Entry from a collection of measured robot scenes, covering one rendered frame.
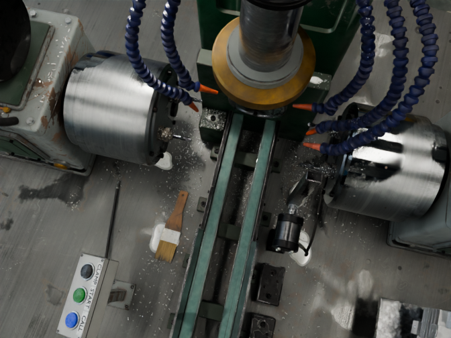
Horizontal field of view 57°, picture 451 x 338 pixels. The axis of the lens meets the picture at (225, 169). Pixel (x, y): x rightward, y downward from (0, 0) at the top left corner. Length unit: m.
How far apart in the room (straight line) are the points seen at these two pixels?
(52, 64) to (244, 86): 0.47
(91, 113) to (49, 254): 0.48
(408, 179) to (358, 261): 0.38
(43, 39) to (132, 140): 0.29
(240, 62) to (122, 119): 0.32
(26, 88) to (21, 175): 0.42
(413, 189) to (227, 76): 0.46
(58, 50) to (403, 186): 0.79
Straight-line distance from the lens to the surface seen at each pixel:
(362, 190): 0.92
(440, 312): 1.03
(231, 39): 0.73
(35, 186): 1.33
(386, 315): 1.13
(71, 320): 0.96
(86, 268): 0.95
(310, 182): 0.77
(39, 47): 1.02
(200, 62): 0.96
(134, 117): 0.91
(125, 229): 1.22
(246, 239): 1.06
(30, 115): 0.98
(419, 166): 0.93
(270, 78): 0.70
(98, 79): 0.95
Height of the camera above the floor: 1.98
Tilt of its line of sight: 75 degrees down
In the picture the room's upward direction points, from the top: straight up
